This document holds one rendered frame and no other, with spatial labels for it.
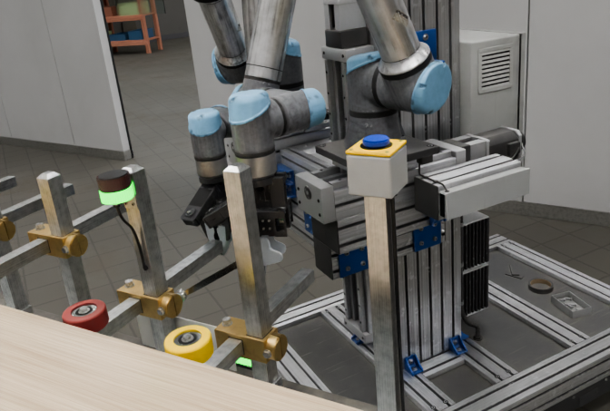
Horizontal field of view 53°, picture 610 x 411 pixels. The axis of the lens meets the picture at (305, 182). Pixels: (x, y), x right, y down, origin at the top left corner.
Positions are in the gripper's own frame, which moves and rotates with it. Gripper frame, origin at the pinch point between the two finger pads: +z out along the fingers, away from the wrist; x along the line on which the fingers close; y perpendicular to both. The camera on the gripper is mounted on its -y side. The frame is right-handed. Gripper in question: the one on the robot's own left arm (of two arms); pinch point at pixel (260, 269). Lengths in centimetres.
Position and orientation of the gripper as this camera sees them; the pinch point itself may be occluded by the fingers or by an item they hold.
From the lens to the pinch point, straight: 122.0
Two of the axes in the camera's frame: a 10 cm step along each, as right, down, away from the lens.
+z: 0.9, 9.3, 3.5
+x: 1.5, -3.6, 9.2
